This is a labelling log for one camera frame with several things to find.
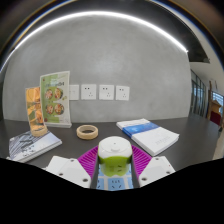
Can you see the green menu sign stand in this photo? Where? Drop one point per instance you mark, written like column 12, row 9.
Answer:
column 55, row 100

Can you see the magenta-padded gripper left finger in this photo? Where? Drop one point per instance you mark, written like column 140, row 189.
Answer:
column 68, row 168

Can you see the curved ceiling light strip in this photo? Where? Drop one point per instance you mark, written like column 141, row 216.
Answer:
column 100, row 13

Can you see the grey booklet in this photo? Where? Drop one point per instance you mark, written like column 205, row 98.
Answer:
column 31, row 146

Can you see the dark-framed glass partition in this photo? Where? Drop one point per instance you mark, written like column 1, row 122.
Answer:
column 199, row 93

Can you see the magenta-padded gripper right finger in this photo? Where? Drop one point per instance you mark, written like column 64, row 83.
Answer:
column 155, row 168

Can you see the white wall socket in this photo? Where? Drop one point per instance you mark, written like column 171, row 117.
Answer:
column 106, row 92
column 74, row 92
column 122, row 93
column 88, row 92

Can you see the beige tape roll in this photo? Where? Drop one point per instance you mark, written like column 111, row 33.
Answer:
column 80, row 132

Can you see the white and blue booklet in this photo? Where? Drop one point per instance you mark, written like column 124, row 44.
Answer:
column 156, row 138

